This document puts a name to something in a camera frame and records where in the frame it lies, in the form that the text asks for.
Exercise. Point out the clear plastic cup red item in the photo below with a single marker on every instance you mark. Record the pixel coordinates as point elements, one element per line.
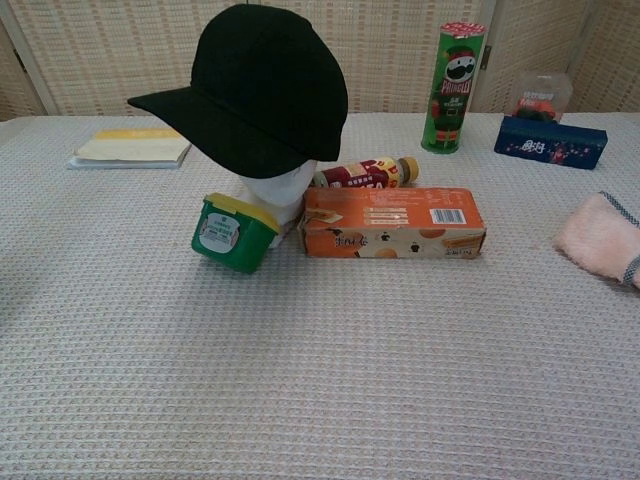
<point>542,97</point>

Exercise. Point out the white woven tablecloth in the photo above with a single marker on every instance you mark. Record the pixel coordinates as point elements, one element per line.
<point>320,350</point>

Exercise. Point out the pink towel with grey trim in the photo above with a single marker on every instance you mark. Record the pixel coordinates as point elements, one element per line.
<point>600,237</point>

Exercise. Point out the orange biscuit box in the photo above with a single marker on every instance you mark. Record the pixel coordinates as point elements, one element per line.
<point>395,220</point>

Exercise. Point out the dark blue rectangular box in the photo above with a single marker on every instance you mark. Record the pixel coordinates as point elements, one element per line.
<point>547,147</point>

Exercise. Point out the yellow and white notebook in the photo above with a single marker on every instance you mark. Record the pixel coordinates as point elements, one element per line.
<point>132,149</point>

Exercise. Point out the white foam mannequin head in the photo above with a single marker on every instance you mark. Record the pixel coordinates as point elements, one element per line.
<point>280,195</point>

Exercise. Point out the red milk tea bottle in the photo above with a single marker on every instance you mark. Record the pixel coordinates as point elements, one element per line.
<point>370,175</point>

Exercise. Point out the green tub with yellow lid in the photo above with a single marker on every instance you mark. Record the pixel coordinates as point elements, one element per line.
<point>232,235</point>

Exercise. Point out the green Pringles can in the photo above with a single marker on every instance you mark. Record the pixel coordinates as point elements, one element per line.
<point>452,90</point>

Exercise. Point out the woven folding screen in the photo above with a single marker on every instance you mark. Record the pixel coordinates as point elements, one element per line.
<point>400,50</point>

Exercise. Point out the black baseball cap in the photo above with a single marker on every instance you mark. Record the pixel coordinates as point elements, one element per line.
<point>260,90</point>

